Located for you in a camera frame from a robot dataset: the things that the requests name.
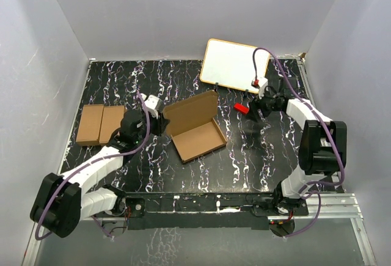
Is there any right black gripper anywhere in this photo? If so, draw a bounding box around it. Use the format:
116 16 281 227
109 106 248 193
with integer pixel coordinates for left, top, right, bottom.
246 86 282 122

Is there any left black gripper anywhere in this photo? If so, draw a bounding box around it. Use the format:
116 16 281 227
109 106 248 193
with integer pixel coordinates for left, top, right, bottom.
134 109 170 144

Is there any red rectangular block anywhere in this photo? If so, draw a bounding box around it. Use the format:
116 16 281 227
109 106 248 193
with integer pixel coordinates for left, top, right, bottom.
233 103 249 115

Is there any brown cardboard box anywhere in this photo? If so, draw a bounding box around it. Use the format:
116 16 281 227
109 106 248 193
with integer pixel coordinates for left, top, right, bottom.
163 90 227 163
76 105 125 146

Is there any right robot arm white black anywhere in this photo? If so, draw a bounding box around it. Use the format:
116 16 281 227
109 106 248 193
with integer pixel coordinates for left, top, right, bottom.
248 78 347 215

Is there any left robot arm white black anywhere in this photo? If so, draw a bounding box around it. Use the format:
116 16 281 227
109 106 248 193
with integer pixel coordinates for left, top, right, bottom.
30 110 169 238

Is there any folded brown cardboard box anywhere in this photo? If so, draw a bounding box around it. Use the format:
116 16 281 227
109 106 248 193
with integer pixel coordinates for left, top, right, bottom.
76 105 125 146

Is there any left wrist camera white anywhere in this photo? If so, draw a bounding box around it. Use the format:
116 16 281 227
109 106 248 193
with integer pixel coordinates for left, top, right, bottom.
145 95 163 119

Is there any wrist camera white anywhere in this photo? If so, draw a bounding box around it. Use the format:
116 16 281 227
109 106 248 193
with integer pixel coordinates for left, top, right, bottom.
251 77 268 98
145 95 163 119

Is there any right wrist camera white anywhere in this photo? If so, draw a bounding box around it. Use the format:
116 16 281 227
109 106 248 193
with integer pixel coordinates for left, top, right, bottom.
251 77 268 98

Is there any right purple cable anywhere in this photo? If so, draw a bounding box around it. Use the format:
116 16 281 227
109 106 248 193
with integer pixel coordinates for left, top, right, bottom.
252 47 346 238

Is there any white board yellow frame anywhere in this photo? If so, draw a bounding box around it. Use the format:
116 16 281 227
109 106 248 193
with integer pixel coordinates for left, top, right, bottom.
200 39 270 94

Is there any black base frame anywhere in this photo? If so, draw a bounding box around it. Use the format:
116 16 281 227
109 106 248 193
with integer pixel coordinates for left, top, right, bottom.
98 193 309 230

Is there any aluminium rail frame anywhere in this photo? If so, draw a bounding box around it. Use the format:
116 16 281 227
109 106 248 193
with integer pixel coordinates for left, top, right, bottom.
30 187 376 265

